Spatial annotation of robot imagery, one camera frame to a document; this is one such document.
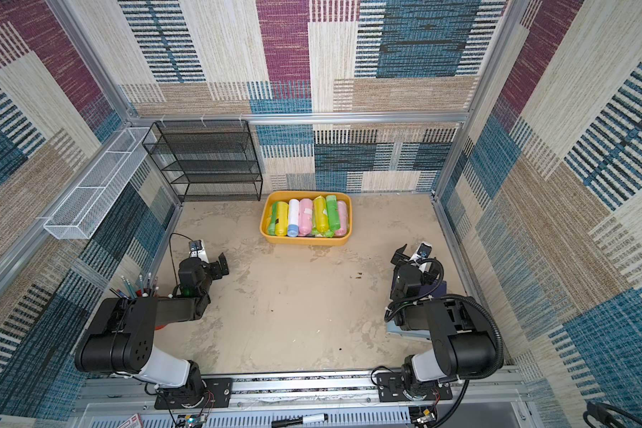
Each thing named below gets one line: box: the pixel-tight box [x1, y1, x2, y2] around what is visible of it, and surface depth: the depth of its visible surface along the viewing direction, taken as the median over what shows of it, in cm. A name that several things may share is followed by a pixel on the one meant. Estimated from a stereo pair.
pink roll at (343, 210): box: [335, 200, 349, 237], surface depth 105 cm
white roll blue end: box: [287, 198, 300, 238], surface depth 101 cm
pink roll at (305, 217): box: [298, 197, 313, 238], surface depth 101 cm
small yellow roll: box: [275, 200, 289, 237], surface depth 101 cm
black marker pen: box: [271, 412, 330, 428], surface depth 71 cm
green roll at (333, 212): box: [326, 194, 341, 231], surface depth 101 cm
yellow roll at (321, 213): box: [313, 195, 330, 232], surface depth 101 cm
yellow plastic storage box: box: [259, 190, 354, 247], surface depth 102 cm
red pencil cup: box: [108, 272, 160, 300], surface depth 81 cm
